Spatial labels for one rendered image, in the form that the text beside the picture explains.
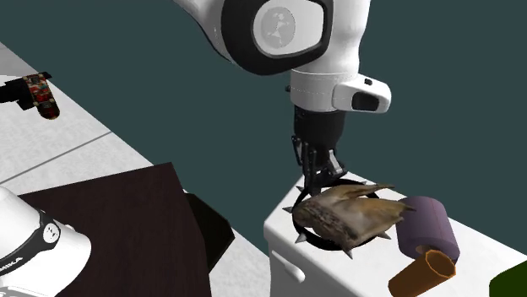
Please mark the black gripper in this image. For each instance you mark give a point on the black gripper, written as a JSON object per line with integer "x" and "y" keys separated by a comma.
{"x": 319, "y": 125}

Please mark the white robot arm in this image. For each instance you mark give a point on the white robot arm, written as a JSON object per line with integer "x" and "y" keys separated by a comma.
{"x": 350, "y": 37}

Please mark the brown bird figure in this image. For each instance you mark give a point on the brown bird figure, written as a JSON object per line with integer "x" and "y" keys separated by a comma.
{"x": 350, "y": 216}

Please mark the white toilet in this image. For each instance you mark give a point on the white toilet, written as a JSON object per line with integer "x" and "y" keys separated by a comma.
{"x": 362, "y": 271}

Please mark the purple toilet paper roll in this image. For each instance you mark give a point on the purple toilet paper roll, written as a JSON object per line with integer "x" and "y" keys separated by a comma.
{"x": 428, "y": 226}

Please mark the orange cardboard tube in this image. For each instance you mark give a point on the orange cardboard tube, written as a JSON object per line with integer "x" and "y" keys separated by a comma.
{"x": 416, "y": 277}

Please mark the dark brown robot stand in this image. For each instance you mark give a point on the dark brown robot stand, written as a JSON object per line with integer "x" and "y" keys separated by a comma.
{"x": 131, "y": 230}

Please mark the dark green object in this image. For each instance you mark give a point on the dark green object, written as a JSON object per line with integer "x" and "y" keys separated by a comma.
{"x": 512, "y": 284}

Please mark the red patterned toy skateboard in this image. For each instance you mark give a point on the red patterned toy skateboard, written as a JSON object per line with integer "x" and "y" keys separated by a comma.
{"x": 43, "y": 96}

